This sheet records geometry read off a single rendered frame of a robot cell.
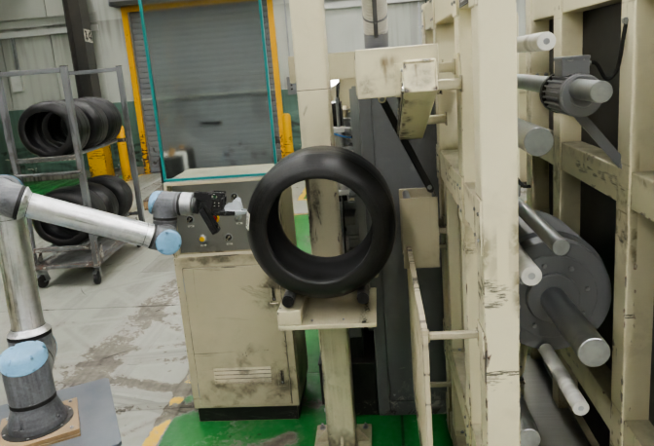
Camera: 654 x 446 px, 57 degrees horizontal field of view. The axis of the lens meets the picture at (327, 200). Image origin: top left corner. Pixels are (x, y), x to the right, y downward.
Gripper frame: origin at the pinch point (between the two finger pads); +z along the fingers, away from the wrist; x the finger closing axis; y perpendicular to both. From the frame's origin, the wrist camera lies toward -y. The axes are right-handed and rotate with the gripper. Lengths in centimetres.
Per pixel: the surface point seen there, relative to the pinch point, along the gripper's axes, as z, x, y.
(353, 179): 40.5, -11.2, 17.2
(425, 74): 60, -45, 55
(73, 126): -204, 268, -4
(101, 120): -207, 329, -5
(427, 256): 72, 19, -19
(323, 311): 30.9, 1.9, -38.7
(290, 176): 18.2, -11.3, 17.1
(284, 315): 17.2, -10.9, -35.7
